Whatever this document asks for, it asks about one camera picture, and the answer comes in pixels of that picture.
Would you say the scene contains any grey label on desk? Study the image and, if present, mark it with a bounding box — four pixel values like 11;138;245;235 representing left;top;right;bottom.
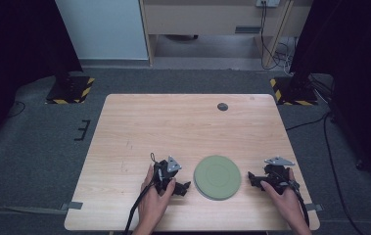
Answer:
234;25;262;35

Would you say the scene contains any black stand post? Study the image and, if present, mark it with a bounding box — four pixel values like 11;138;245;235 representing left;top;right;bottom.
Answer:
39;0;76;91
289;0;341;94

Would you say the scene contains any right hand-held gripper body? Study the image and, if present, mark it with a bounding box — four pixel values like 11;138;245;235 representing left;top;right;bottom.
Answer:
262;156;301;196

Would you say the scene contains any long black floor cable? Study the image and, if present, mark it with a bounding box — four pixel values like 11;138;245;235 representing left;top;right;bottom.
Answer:
285;110;367;235

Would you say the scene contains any white panel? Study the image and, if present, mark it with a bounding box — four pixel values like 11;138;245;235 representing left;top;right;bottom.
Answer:
55;0;150;61

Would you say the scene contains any black power cable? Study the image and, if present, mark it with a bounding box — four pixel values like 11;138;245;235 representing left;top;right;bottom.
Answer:
259;1;285;71

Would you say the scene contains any person's left hand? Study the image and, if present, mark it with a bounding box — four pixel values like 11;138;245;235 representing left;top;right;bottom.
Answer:
137;163;177;229

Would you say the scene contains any light wooden desk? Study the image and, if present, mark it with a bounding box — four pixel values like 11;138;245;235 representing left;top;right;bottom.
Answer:
139;0;314;69

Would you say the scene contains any dark curtain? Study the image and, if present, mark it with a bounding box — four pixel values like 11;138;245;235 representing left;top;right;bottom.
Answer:
290;0;371;194
0;0;83;155

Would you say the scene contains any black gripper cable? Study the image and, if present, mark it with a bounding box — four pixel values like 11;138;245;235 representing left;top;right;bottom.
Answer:
280;177;310;228
122;181;157;235

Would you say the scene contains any black hazard-striped stand base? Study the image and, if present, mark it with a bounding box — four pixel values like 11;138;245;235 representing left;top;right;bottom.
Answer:
269;75;319;107
45;75;96;106

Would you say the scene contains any white cable bundle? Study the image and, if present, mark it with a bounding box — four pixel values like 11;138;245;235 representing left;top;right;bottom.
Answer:
274;36;299;76

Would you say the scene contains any thin black floor cable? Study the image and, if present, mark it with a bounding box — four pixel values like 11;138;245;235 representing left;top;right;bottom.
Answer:
7;100;26;118

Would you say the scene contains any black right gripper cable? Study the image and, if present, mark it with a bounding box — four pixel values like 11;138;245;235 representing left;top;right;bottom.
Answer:
280;177;310;228

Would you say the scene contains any person's right hand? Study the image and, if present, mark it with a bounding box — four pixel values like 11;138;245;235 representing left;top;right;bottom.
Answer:
259;167;301;226

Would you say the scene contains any grey power strip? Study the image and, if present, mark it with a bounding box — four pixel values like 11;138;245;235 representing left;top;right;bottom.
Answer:
255;0;281;9

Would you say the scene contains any grey tape strip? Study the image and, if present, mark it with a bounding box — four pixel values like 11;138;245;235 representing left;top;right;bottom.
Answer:
60;201;84;212
304;203;324;212

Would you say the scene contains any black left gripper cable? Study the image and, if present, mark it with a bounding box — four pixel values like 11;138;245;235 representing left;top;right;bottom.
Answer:
122;181;157;235

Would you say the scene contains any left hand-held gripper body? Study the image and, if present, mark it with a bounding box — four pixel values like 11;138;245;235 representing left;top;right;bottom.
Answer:
153;156;183;194

